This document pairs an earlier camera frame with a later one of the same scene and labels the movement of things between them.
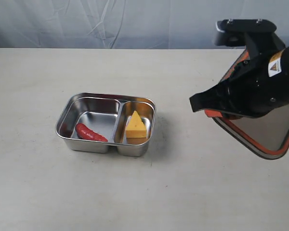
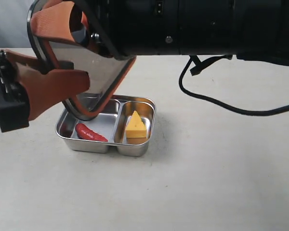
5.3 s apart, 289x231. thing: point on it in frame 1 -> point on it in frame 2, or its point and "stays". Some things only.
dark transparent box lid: x=269 y=136 -> x=90 y=52
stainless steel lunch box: x=94 y=122 stays
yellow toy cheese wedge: x=135 y=128 stays
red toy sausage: x=85 y=132 stays
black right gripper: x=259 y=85 -> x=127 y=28
